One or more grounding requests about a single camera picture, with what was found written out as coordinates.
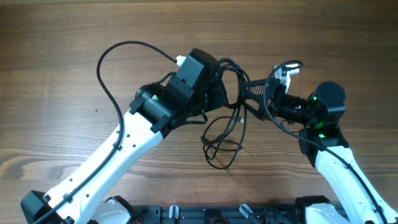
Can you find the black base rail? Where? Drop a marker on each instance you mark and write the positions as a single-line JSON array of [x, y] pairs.
[[285, 213]]

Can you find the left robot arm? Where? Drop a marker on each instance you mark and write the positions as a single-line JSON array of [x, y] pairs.
[[195, 89]]

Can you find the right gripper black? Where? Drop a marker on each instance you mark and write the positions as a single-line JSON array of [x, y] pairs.
[[264, 111]]

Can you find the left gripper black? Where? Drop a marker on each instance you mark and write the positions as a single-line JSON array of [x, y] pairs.
[[220, 98]]

